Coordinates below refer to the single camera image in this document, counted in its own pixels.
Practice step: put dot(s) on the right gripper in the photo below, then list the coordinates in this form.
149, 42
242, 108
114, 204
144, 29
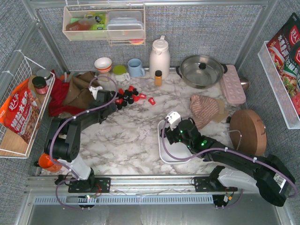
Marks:
170, 135

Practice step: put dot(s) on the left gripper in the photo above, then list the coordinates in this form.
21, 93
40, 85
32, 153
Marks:
115, 101

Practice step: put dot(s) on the white storage tray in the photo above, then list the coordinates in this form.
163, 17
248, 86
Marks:
178, 150

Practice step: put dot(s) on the striped pink cloth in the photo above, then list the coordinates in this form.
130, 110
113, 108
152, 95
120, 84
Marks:
206, 109

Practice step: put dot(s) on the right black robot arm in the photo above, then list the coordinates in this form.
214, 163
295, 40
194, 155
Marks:
266, 175

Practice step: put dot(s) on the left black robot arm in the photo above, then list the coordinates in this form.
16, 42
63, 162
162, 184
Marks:
63, 138

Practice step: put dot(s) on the pile of capsules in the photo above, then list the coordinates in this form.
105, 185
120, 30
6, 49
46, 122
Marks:
128, 97

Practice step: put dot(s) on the small glass cup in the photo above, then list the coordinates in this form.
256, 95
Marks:
104, 78

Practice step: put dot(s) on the brown cloth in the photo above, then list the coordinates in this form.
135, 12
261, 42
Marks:
78, 94

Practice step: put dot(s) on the green lid cup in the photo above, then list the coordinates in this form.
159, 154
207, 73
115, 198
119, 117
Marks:
120, 73

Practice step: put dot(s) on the white orange bowl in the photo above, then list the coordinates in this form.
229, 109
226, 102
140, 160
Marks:
103, 64

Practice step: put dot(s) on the lone red capsule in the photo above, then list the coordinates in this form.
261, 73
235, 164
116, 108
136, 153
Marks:
151, 101

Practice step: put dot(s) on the red cloth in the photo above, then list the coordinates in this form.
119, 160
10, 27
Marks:
58, 94

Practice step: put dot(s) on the blue mug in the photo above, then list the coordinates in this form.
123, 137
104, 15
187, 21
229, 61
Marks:
135, 68

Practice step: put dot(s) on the orange spice bottle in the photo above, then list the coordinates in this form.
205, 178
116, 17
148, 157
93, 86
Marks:
158, 78

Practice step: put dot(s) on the steel pot with lid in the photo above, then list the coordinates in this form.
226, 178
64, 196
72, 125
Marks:
201, 71

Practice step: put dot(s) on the red jar black lid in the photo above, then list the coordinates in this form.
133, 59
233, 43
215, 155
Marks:
40, 85

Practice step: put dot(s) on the white thermos jug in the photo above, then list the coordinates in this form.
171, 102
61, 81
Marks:
160, 58

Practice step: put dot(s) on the round wooden board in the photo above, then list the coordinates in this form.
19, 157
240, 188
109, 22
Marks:
247, 132

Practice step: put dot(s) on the pink egg tray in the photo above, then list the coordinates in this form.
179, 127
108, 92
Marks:
231, 86

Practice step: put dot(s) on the clear plastic containers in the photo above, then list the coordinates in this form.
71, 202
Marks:
123, 25

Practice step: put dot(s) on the orange ball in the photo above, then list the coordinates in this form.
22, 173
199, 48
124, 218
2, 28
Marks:
46, 163

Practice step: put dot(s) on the green label bottle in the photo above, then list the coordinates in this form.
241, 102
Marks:
100, 20

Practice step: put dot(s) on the red snack bag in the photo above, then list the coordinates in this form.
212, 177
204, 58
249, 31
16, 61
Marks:
18, 112

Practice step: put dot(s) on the red seasoning packets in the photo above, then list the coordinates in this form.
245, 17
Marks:
284, 49

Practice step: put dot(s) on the metal base rail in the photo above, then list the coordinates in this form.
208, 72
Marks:
137, 190

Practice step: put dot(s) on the white wire basket left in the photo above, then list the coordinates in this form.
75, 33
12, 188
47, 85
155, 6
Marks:
11, 144

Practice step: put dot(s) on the white wire basket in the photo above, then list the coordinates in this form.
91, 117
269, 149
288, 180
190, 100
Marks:
11, 144
284, 102

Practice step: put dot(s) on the cream wall shelf basket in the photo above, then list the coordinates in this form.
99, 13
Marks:
77, 28

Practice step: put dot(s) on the white wire basket right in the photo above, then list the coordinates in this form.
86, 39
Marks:
284, 102

